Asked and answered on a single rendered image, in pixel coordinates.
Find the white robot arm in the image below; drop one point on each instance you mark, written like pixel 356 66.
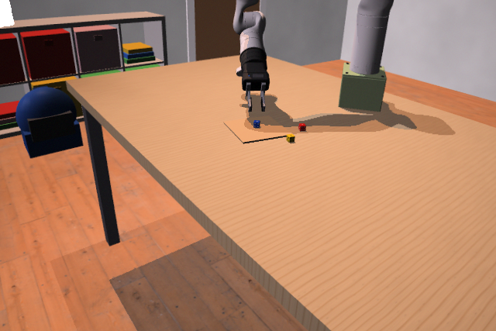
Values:
pixel 368 42

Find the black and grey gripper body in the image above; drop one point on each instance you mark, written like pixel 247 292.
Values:
pixel 253 64

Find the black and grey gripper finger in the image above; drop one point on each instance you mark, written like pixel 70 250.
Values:
pixel 262 94
pixel 248 86

